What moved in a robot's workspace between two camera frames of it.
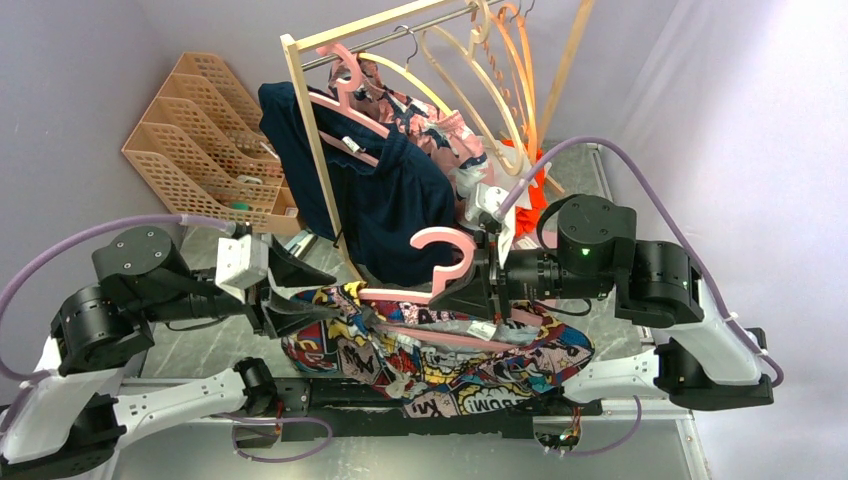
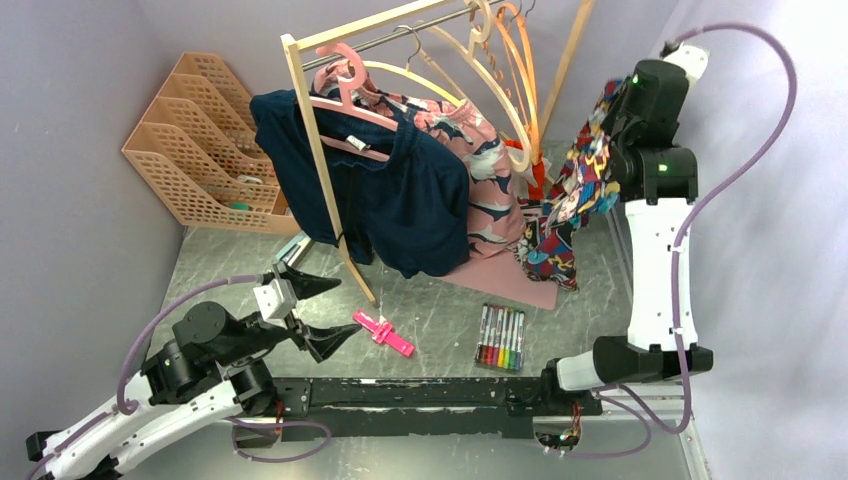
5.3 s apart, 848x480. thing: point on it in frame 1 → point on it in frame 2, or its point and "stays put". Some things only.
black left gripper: (275, 313) → (321, 340)
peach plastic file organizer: (210, 152) stays put
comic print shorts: (439, 361) → (585, 186)
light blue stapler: (300, 243) stays put
